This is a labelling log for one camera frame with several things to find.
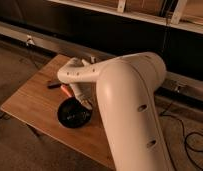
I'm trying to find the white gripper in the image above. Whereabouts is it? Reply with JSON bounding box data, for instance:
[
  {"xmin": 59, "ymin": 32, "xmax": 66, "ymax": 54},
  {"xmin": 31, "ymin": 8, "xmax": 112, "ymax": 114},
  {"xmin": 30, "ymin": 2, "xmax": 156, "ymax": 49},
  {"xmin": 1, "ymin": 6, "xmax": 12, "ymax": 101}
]
[{"xmin": 70, "ymin": 83, "xmax": 93, "ymax": 110}]

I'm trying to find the black ceramic bowl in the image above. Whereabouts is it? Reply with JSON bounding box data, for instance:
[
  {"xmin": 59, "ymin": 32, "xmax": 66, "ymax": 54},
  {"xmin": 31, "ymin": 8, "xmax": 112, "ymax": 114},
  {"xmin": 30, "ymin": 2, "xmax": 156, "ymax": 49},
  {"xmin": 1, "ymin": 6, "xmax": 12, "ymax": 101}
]
[{"xmin": 57, "ymin": 97, "xmax": 92, "ymax": 128}]

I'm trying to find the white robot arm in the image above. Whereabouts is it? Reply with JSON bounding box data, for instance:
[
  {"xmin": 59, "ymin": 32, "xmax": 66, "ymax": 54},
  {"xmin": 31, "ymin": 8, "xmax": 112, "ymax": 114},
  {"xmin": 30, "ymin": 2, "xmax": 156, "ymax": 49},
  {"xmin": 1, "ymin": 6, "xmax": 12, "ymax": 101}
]
[{"xmin": 57, "ymin": 52, "xmax": 175, "ymax": 171}]

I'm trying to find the orange carrot toy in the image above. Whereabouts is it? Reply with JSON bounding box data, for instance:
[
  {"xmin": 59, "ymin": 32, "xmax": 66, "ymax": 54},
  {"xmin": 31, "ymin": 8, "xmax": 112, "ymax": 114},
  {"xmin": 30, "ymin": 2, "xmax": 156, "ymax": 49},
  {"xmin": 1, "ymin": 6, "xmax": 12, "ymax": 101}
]
[{"xmin": 61, "ymin": 85, "xmax": 73, "ymax": 97}]

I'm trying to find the black marker pen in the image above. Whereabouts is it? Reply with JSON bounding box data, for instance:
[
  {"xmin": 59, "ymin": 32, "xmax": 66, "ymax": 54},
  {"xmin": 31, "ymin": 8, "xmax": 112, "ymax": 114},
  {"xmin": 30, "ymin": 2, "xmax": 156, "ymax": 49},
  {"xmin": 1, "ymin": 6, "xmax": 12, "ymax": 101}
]
[{"xmin": 47, "ymin": 82, "xmax": 61, "ymax": 89}]

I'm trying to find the wooden table board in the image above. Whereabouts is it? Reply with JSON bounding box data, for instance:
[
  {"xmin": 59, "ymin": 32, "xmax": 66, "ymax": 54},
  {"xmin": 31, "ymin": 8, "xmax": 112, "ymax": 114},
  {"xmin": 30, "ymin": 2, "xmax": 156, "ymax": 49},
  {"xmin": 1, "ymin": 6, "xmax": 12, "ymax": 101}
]
[{"xmin": 1, "ymin": 55, "xmax": 115, "ymax": 169}]

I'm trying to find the black floor cable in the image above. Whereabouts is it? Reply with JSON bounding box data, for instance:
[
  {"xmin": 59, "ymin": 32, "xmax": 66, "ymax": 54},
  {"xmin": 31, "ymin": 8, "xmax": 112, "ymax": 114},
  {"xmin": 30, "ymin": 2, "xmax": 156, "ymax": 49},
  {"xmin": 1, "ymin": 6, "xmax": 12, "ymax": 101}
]
[{"xmin": 159, "ymin": 100, "xmax": 203, "ymax": 171}]

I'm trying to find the white wall shelf frame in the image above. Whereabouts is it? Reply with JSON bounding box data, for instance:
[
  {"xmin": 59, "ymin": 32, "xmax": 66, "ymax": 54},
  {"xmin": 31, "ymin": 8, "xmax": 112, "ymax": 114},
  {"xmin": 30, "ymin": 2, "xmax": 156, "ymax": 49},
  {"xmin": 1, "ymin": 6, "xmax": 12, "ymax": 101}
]
[{"xmin": 49, "ymin": 0, "xmax": 203, "ymax": 34}]

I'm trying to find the hanging black cable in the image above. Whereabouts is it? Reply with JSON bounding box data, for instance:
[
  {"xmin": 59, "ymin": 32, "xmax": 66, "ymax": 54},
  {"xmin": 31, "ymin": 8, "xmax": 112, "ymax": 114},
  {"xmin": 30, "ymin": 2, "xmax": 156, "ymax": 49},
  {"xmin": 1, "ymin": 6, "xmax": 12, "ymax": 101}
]
[{"xmin": 162, "ymin": 0, "xmax": 174, "ymax": 54}]

